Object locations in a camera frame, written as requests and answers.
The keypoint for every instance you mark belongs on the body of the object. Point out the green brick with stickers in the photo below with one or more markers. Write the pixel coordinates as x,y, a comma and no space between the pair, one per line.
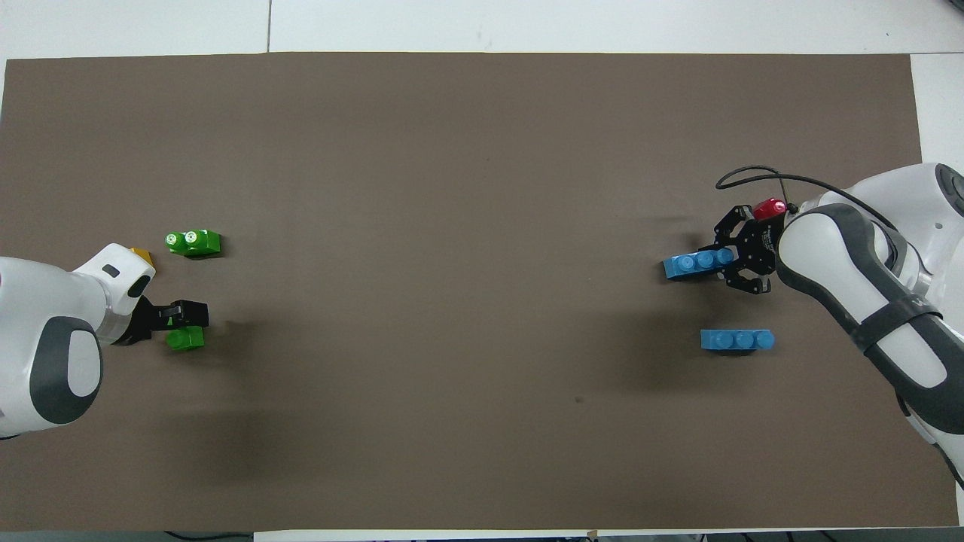
197,245

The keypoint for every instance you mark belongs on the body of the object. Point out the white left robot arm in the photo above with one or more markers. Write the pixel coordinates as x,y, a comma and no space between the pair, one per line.
45,301

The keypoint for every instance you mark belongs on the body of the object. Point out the plain green brick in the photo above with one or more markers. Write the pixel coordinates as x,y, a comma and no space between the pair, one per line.
187,339

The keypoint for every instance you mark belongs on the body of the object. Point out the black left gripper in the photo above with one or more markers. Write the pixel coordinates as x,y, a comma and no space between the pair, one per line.
143,320

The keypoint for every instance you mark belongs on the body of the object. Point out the red single-stud brick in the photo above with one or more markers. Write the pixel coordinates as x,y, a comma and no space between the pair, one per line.
770,208

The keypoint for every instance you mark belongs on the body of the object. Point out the yellow toy brick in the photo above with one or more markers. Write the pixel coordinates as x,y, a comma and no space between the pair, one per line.
143,257

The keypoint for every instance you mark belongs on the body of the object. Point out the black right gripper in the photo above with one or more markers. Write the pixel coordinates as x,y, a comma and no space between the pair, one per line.
761,245

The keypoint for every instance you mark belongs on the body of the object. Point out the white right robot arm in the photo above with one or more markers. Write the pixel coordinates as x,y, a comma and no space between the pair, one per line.
828,248

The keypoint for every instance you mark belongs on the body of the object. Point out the blue three-stud brick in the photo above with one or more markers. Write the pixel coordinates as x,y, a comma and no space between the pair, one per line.
736,340
693,263

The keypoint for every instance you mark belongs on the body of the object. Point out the brown table mat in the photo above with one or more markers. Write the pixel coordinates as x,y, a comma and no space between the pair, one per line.
482,188

